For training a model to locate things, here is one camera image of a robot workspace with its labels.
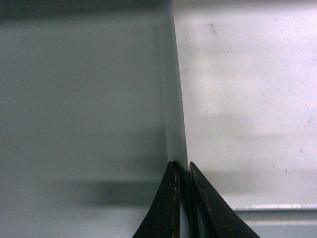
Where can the white metal shelf unit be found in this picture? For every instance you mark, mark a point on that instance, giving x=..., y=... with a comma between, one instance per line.
x=248, y=72

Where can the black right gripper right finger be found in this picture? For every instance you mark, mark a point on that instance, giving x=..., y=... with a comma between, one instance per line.
x=212, y=216

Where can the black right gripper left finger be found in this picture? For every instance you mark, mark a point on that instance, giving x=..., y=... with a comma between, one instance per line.
x=163, y=219

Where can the grey rectangular serving tray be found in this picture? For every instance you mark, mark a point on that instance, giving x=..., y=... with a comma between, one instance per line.
x=90, y=115

